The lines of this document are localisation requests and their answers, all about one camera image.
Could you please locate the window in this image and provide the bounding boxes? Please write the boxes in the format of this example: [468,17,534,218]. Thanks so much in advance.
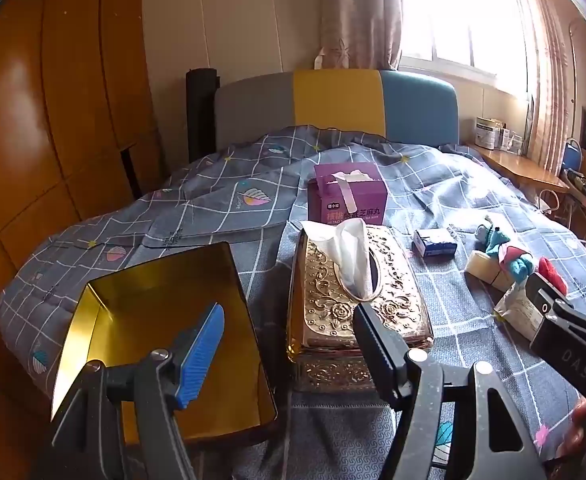
[398,0,538,91]

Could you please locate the grey checked quilt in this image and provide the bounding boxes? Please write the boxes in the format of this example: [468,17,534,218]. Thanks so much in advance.
[0,125,586,480]

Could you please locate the small jars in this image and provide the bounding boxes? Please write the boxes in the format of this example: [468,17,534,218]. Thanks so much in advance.
[500,127,528,156]

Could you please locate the blue chair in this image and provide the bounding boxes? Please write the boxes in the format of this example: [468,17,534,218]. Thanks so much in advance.
[562,139,584,173]

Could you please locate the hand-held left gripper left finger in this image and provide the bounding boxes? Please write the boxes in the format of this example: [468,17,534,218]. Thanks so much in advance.
[32,302,226,480]

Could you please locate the orange wooden wardrobe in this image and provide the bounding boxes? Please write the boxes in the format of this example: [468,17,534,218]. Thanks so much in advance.
[0,0,194,480]

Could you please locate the teal plush toy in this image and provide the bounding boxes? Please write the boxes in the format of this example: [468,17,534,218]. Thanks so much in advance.
[474,214,534,282]

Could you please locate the white tissue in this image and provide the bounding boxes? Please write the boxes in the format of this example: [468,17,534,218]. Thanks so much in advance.
[299,218,380,302]

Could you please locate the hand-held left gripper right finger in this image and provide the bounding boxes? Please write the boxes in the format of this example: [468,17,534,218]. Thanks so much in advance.
[353,304,548,480]

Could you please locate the pink patterned curtain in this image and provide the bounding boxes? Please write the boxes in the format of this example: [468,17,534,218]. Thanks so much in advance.
[518,0,581,173]
[318,0,404,71]

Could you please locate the ornate gold tissue box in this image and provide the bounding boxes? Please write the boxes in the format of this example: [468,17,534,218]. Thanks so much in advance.
[286,225,435,393]

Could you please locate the grey yellow blue headboard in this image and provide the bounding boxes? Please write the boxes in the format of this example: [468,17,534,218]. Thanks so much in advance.
[214,69,460,153]

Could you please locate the purple cardboard box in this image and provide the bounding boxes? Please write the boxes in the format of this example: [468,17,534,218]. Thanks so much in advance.
[307,162,388,227]

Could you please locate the red sock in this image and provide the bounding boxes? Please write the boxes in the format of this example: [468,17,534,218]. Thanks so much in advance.
[538,257,568,295]

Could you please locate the gold metal tin box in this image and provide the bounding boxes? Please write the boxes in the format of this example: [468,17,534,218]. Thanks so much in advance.
[50,241,279,448]

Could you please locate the wooden desk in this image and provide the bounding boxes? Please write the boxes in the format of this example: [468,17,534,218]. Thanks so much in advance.
[465,142,571,196]

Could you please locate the blue white tissue packet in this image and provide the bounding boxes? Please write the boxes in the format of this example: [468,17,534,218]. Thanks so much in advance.
[412,227,458,259]

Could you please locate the black rolled mat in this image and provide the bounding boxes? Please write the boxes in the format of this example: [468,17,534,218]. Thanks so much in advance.
[185,67,221,163]

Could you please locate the white plastic packet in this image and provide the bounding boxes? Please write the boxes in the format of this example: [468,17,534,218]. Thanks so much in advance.
[494,282,548,341]

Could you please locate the metal tin can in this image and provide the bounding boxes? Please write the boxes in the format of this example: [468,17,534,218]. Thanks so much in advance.
[475,116,506,150]

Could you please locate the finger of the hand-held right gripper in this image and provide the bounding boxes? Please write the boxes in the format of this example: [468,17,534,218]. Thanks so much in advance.
[524,271,574,313]

